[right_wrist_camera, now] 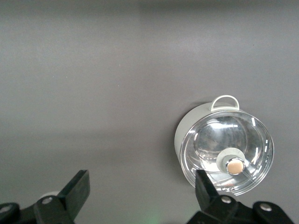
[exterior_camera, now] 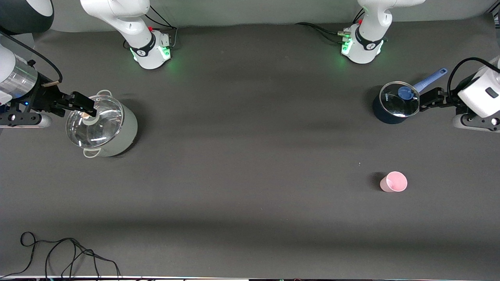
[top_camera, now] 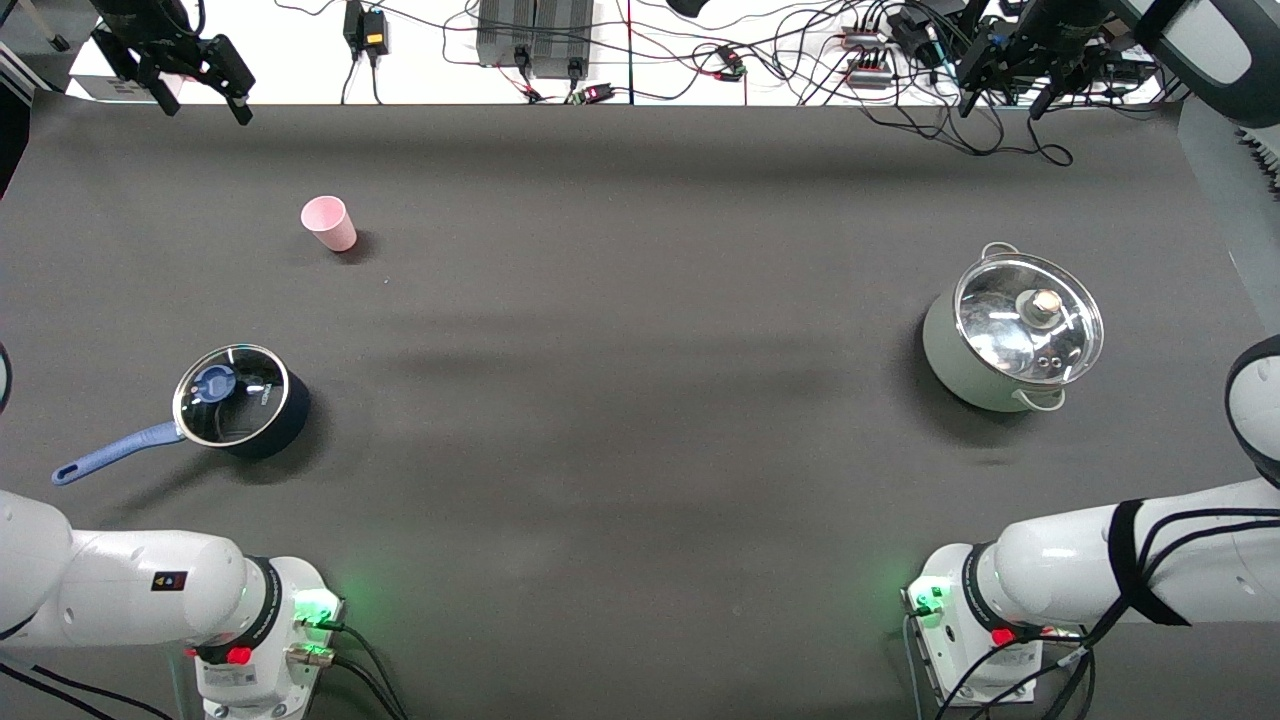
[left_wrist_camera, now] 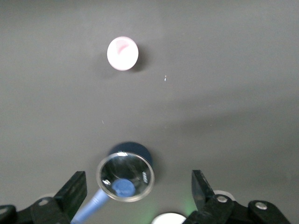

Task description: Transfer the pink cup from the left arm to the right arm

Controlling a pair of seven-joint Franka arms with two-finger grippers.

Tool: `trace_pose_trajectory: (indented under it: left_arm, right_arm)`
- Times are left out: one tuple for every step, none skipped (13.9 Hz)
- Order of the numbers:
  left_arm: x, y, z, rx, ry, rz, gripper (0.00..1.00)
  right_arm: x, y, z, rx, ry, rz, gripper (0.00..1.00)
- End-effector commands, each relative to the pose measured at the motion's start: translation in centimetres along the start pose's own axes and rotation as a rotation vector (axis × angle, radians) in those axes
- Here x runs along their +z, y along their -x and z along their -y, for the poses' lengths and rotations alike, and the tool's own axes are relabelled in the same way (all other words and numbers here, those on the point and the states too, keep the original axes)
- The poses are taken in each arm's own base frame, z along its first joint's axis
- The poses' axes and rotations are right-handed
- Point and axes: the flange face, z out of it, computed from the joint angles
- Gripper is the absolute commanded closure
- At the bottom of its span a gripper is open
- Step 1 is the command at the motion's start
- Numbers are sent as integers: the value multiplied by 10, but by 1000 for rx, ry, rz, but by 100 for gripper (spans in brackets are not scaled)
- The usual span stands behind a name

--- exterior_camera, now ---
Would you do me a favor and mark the black arm wrist cable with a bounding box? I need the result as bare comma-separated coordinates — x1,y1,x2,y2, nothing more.
447,57,500,100
0,29,63,84

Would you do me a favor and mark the glass stockpot lid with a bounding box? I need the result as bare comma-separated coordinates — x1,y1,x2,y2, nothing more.
66,95,124,149

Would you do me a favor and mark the thin black loose cable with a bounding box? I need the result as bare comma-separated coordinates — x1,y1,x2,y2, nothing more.
0,232,121,279

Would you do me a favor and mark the black left arm base cable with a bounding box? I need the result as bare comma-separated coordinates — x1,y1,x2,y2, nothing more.
295,22,344,36
312,27,346,43

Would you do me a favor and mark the pink plastic cup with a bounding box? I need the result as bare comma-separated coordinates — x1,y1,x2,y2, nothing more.
380,171,408,193

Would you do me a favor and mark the black left arm wrist cable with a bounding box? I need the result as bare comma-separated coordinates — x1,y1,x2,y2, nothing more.
447,57,500,100

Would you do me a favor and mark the dark blue saucepan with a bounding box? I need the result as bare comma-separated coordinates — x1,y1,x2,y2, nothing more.
372,68,448,124

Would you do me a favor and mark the dark grey table mat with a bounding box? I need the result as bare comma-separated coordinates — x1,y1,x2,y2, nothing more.
0,14,500,279

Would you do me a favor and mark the pale green stockpot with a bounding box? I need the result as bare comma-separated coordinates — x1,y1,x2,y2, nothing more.
66,90,138,158

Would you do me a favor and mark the black right arm base cable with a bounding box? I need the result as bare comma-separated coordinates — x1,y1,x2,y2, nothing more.
123,5,178,51

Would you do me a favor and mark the black arm base cable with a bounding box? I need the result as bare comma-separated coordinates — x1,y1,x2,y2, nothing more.
295,22,344,36
123,5,178,51
312,27,346,43

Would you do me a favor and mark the glass lid blue knob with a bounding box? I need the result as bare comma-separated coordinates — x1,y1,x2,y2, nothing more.
379,81,421,118

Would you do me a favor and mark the black right arm wrist cable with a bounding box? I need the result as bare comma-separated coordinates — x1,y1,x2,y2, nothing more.
0,29,63,84

